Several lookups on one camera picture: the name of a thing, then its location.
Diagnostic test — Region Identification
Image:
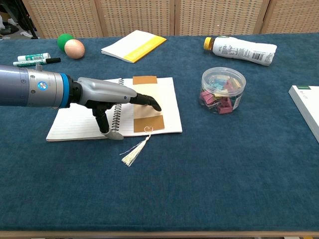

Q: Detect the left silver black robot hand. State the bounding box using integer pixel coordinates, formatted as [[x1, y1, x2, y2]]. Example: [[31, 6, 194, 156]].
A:
[[68, 77, 162, 140]]

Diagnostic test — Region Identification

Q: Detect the brown card bookmark with tassel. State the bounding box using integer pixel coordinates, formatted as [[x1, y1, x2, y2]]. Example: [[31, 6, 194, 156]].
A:
[[120, 75, 165, 167]]

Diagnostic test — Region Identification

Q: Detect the peach ball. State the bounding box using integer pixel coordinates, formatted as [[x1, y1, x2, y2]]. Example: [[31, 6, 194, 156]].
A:
[[64, 39, 86, 60]]

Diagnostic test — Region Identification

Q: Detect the white yellow Lexicon notebook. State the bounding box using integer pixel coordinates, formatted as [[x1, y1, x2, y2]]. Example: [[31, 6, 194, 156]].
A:
[[101, 30, 167, 64]]

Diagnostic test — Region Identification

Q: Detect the green ball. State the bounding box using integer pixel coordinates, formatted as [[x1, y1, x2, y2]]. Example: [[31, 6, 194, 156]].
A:
[[57, 33, 75, 52]]

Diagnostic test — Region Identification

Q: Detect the white marker with black cap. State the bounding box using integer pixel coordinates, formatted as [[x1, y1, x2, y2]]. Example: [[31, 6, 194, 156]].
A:
[[12, 57, 61, 68]]

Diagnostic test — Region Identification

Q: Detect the green-capped white marker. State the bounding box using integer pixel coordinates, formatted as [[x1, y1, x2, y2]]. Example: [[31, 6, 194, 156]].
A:
[[17, 52, 51, 62]]

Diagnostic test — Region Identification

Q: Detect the wicker folding screen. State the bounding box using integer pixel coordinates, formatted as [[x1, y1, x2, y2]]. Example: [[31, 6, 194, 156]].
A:
[[21, 0, 319, 39]]

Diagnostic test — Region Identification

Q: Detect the black tripod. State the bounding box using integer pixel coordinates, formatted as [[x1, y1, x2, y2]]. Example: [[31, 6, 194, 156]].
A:
[[14, 0, 40, 40]]

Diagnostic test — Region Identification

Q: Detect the blue table cloth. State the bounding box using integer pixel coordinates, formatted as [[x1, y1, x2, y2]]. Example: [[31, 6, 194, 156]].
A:
[[0, 33, 319, 232]]

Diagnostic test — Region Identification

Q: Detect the clear round container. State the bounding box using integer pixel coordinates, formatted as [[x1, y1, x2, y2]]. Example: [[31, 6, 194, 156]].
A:
[[198, 67, 247, 115]]

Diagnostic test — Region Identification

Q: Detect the white bottle with yellow cap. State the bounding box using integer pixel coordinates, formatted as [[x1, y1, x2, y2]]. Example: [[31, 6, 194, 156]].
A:
[[203, 36, 278, 67]]

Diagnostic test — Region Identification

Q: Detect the white USB hub box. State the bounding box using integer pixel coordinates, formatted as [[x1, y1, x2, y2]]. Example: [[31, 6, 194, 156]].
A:
[[288, 85, 319, 144]]

